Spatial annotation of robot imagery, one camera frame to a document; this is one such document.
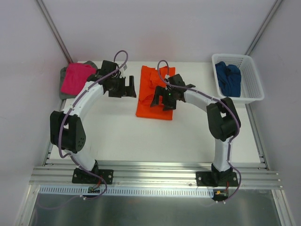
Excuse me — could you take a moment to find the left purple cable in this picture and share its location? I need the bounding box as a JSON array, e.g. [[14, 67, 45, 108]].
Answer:
[[58, 50, 129, 182]]

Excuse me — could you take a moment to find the white plastic basket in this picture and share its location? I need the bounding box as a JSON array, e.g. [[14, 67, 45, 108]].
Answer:
[[212, 54, 264, 105]]

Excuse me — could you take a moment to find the blue t shirt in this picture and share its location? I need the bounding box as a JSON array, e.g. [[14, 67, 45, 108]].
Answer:
[[215, 61, 242, 97]]

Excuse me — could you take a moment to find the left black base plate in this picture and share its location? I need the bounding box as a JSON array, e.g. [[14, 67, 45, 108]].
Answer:
[[71, 168, 114, 185]]

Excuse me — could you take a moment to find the aluminium mounting rail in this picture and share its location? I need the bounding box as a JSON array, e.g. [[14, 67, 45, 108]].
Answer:
[[29, 160, 284, 190]]

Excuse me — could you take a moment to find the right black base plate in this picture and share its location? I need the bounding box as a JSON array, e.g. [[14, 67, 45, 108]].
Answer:
[[196, 171, 238, 187]]

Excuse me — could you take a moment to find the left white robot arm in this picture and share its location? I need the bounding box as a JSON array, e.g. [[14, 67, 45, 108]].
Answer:
[[50, 60, 136, 183]]

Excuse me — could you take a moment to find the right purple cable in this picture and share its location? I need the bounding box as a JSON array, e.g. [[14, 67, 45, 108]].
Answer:
[[157, 60, 242, 189]]

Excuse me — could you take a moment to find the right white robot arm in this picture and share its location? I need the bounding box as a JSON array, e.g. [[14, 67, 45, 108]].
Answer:
[[150, 74, 241, 187]]

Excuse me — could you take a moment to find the orange t shirt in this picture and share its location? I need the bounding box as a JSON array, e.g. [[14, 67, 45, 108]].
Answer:
[[135, 65, 177, 121]]

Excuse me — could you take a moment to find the grey folded t shirt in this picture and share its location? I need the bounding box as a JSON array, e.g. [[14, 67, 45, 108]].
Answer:
[[59, 61, 98, 100]]

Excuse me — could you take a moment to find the purple cable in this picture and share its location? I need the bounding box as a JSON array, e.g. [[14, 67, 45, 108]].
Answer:
[[58, 50, 129, 182], [157, 60, 242, 189]]

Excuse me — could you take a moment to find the pink folded t shirt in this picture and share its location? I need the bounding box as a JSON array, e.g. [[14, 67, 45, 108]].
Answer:
[[60, 63, 97, 96]]

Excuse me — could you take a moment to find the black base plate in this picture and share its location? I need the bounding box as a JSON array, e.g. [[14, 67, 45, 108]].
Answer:
[[71, 168, 114, 185], [196, 171, 238, 187]]

